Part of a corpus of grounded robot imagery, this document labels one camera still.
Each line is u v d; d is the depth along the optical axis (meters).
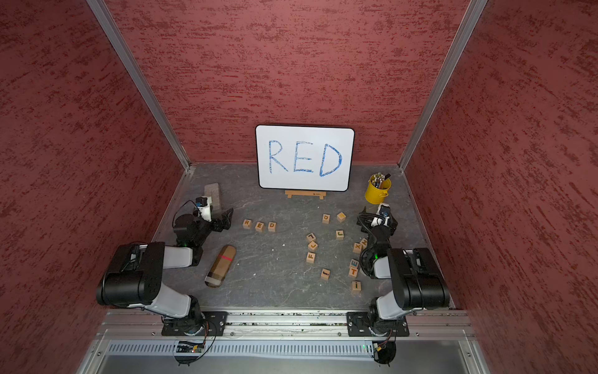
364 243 0.90
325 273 0.83
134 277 0.45
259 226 0.95
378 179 0.94
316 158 0.98
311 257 0.87
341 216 0.99
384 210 0.76
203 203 0.79
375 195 1.01
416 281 0.45
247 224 0.95
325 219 0.97
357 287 0.80
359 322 0.74
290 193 1.05
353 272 0.83
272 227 0.95
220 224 0.83
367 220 0.81
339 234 0.92
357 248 0.90
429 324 0.76
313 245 0.90
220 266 0.84
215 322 0.75
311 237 0.92
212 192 1.06
